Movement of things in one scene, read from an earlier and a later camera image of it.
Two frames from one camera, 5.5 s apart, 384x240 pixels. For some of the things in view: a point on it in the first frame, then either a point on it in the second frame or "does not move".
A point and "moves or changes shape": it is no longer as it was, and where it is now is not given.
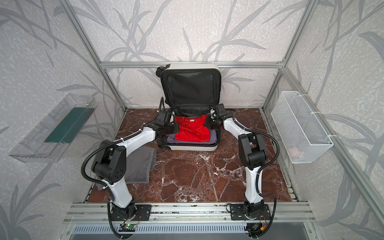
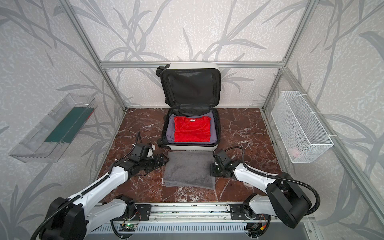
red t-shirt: (192, 129) does not move
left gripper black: (167, 132) → (157, 160)
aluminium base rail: (193, 213) does not move
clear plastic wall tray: (47, 143) does not move
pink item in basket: (294, 152) does not move
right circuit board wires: (257, 229) does not move
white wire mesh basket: (303, 138) does not move
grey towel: (139, 165) moves or changes shape
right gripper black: (214, 120) → (217, 169)
